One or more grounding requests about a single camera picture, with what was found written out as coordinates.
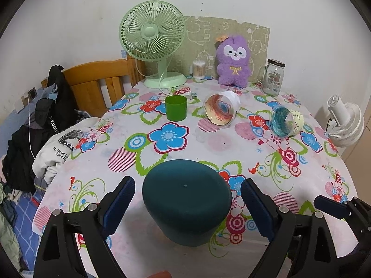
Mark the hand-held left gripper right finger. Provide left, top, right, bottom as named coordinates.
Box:
left=240, top=178, right=339, bottom=278

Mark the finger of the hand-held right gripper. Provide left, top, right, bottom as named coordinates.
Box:
left=314, top=195, right=371, bottom=265

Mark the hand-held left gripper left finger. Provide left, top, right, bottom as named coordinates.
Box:
left=33, top=176, right=136, bottom=278

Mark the dark teal cup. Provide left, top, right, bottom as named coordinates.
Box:
left=142, top=159, right=233, bottom=247

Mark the yellow cup with blue inside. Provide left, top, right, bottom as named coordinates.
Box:
left=269, top=106, right=304, bottom=137

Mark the white cup with patterned inside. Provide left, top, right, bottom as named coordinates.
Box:
left=203, top=91, right=241, bottom=129

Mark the green plastic cup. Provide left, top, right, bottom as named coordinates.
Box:
left=165, top=95, right=188, bottom=121

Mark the floral tablecloth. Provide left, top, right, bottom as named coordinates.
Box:
left=33, top=76, right=362, bottom=278

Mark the white printed t-shirt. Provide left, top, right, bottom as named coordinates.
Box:
left=32, top=117, right=101, bottom=186

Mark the white fan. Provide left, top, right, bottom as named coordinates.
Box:
left=326, top=94, right=365, bottom=148

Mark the blue checked bed sheet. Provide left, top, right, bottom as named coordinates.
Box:
left=0, top=111, right=44, bottom=273

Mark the black clothing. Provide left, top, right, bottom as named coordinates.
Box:
left=2, top=127, right=54, bottom=192

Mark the grey-green cloth pile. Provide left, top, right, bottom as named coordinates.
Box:
left=0, top=180, right=23, bottom=271

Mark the black bag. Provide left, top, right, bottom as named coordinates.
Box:
left=35, top=65, right=89, bottom=137

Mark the wooden chair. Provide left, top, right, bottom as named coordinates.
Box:
left=41, top=58, right=146, bottom=118

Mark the glass jar with black lid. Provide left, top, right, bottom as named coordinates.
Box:
left=256, top=59, right=286, bottom=96

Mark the purple plush toy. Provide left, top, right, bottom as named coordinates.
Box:
left=215, top=34, right=252, bottom=88

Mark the cotton swab container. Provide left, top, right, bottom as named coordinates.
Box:
left=192, top=60, right=207, bottom=79

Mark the green patterned board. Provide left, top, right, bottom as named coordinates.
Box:
left=170, top=16, right=271, bottom=83

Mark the light green desk fan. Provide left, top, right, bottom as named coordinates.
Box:
left=118, top=1, right=188, bottom=89

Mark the white cable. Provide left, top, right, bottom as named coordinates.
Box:
left=26, top=92, right=38, bottom=163

